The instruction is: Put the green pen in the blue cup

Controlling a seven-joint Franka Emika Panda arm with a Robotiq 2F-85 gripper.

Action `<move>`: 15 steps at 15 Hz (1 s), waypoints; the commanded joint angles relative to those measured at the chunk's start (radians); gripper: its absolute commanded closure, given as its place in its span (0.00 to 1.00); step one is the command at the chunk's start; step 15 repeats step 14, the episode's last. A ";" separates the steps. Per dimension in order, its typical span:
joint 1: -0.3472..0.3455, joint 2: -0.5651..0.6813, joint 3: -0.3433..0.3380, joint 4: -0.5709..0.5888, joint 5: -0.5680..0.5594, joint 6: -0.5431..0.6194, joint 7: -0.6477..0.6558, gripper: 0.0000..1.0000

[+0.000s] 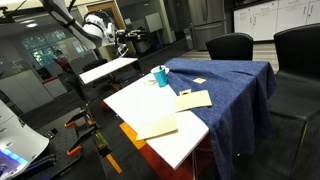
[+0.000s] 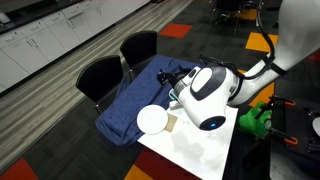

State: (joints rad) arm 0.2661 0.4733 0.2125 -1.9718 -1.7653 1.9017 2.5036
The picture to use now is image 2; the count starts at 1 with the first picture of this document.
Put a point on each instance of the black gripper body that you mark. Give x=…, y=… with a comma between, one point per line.
x=180, y=76

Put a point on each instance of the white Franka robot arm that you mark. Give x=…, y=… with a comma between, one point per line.
x=206, y=96

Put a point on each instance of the blue paper cup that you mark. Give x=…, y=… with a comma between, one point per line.
x=172, y=95

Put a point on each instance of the blue table cloth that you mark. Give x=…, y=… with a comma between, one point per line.
x=136, y=96

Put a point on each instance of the black plastic chair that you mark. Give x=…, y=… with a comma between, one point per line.
x=100, y=78
x=138, y=48

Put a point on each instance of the white round plate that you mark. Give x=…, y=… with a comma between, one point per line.
x=152, y=119

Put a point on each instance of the medium tan paper sheet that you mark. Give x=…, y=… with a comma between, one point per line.
x=172, y=122

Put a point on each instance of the black office chair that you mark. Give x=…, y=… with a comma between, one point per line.
x=233, y=11

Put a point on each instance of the green cloth bag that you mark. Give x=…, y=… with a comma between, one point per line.
x=253, y=121

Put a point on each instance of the white base cabinets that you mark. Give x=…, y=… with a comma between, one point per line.
x=50, y=43

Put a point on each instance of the black mounting platform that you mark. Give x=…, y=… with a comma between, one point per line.
x=296, y=160

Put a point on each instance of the black kitchen countertop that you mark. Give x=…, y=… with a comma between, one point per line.
x=30, y=16

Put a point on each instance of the white countertop object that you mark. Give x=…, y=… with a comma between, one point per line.
x=4, y=18

